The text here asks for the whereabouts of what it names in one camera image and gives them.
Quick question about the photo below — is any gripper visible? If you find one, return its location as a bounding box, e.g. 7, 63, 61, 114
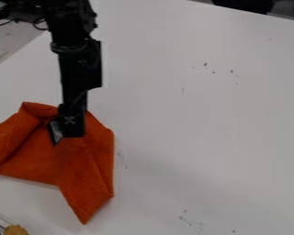
46, 103, 90, 147

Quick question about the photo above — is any orange cloth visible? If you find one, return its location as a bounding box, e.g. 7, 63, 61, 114
0, 101, 117, 226

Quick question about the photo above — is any yellow toy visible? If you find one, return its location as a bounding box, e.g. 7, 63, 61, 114
3, 224, 31, 235

